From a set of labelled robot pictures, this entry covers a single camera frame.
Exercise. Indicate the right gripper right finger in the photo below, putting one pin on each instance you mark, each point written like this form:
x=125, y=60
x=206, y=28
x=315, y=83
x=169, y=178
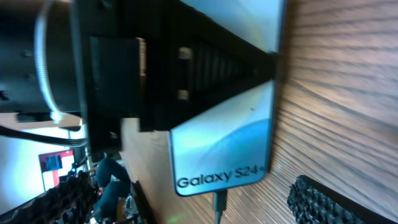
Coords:
x=314, y=203

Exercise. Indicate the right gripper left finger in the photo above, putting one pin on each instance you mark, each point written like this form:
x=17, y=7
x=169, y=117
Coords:
x=71, y=201

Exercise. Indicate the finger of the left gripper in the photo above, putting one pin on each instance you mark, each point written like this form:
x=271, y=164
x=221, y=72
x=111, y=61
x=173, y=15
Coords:
x=207, y=64

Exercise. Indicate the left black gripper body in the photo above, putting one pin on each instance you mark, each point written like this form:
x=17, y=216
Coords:
x=120, y=67

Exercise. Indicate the blue Galaxy S24 smartphone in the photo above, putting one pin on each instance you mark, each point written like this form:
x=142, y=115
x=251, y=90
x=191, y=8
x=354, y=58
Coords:
x=229, y=145

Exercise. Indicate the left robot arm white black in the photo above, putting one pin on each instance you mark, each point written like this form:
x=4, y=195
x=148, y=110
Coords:
x=38, y=77

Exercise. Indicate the red white monitor screen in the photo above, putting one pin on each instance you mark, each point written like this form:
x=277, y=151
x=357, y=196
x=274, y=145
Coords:
x=55, y=166

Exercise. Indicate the seated person in jeans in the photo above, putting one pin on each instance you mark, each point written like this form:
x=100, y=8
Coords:
x=114, y=181

